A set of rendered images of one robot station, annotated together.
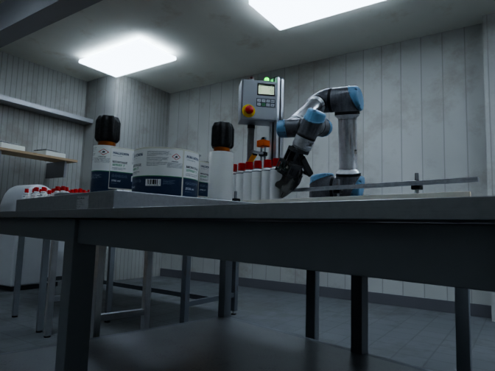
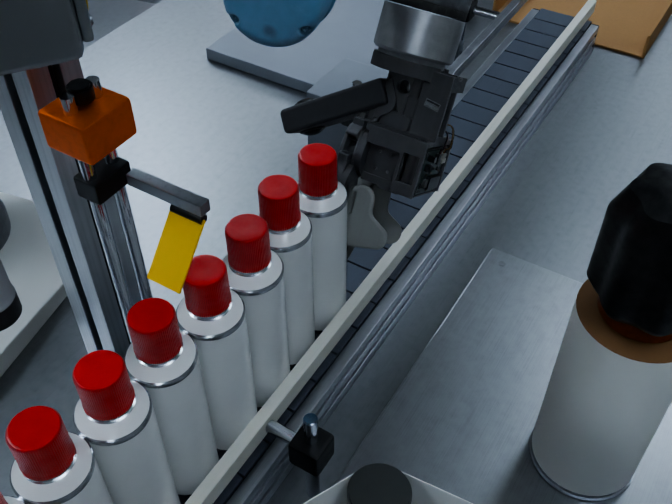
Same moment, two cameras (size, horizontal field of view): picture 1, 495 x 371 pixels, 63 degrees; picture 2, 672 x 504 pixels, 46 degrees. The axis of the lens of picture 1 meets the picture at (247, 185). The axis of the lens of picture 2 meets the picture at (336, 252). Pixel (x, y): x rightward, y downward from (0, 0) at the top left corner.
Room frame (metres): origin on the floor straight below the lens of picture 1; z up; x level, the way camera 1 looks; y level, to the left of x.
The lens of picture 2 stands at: (1.75, 0.39, 1.49)
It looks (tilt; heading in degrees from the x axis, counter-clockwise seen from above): 45 degrees down; 255
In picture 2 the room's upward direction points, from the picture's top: straight up
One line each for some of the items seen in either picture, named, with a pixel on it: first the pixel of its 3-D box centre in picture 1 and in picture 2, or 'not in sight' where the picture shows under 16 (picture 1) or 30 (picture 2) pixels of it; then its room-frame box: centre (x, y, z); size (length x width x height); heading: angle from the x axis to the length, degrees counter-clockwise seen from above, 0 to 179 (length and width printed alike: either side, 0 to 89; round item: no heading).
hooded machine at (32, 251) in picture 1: (29, 235); not in sight; (5.12, 2.71, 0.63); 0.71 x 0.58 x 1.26; 146
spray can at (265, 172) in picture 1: (267, 184); (284, 275); (1.68, -0.08, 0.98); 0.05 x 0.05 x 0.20
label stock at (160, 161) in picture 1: (166, 176); not in sight; (1.26, 0.26, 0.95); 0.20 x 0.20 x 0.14
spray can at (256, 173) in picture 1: (257, 185); (256, 315); (1.71, -0.04, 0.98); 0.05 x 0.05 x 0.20
